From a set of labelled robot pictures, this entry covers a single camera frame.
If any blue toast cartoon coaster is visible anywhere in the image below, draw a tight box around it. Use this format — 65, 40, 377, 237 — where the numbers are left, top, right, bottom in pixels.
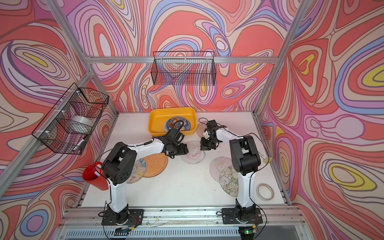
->
163, 116, 191, 132

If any pink swirl coaster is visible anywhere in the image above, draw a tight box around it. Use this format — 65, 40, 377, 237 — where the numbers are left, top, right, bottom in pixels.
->
181, 141, 205, 165

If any yellow plastic storage box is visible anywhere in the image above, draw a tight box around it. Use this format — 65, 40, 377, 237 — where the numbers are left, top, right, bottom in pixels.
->
148, 107, 197, 137

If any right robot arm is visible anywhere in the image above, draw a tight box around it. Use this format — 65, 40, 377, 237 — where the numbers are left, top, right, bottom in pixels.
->
201, 120, 262, 211

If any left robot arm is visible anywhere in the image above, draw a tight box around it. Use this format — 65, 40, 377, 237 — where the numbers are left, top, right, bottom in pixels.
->
102, 120, 189, 214

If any pale pink cloud coaster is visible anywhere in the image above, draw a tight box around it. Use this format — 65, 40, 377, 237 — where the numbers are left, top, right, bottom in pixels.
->
209, 157, 233, 182

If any orange round coaster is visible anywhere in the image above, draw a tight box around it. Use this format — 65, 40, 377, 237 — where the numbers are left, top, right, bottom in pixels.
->
144, 154, 169, 178

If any green line-art coaster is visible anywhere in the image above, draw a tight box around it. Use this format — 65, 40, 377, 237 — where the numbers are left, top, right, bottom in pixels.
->
219, 167, 239, 198

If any cream blue doodle coaster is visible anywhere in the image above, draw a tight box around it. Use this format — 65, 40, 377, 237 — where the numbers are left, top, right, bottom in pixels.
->
127, 158, 147, 184

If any yellow binder clip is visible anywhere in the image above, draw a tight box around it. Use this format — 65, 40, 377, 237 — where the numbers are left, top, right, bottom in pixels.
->
261, 155, 273, 165

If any white tape roll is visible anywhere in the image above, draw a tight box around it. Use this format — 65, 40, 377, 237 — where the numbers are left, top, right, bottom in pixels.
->
257, 183, 275, 202

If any red plastic cup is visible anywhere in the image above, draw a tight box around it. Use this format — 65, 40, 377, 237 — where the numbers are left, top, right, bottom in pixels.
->
82, 162, 109, 191

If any silver tape roll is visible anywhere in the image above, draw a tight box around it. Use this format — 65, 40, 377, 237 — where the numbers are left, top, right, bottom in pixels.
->
69, 116, 94, 135

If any back wall wire basket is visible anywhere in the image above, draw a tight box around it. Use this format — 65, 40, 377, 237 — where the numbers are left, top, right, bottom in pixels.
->
151, 51, 217, 86

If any wall wire basket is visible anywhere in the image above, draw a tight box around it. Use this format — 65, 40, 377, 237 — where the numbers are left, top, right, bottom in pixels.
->
32, 84, 109, 155
151, 51, 217, 86

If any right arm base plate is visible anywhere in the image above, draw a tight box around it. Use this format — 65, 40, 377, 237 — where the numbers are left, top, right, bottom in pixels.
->
221, 206, 264, 225

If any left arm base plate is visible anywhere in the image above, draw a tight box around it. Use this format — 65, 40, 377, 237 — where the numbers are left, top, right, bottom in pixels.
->
98, 209, 144, 227

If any left wall wire basket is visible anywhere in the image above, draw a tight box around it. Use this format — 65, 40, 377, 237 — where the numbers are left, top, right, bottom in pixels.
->
32, 84, 109, 155

